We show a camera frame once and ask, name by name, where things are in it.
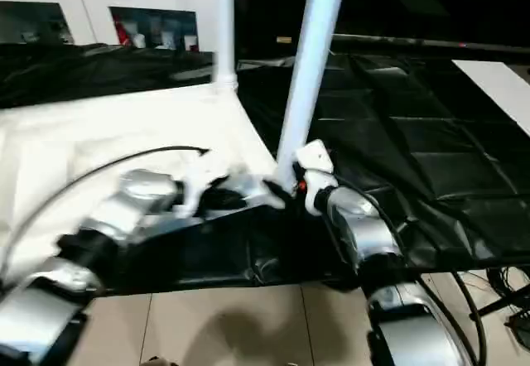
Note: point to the white textured jar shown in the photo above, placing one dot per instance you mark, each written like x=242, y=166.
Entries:
x=167, y=39

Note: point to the white plastic table top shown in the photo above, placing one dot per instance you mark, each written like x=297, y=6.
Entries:
x=124, y=126

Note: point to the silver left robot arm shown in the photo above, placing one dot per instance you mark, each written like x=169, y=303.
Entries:
x=141, y=188

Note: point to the black stand rod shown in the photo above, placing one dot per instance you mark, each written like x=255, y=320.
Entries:
x=497, y=303

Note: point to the dark metal rod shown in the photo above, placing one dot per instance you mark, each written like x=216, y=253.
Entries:
x=414, y=42

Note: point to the black mat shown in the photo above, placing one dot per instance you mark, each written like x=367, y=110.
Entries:
x=414, y=155

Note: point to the small tan label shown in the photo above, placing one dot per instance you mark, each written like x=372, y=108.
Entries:
x=283, y=39

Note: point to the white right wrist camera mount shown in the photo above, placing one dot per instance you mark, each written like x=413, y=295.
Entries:
x=316, y=159

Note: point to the white cup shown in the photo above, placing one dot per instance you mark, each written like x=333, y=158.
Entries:
x=140, y=41
x=189, y=43

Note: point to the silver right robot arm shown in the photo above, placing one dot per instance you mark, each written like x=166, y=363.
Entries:
x=364, y=229

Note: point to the white flat panel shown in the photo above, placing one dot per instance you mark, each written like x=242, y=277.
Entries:
x=497, y=88

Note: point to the black backdrop cloth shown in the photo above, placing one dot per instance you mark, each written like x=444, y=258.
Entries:
x=414, y=1

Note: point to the white plastic table leg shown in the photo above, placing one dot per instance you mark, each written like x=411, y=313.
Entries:
x=310, y=72
x=225, y=30

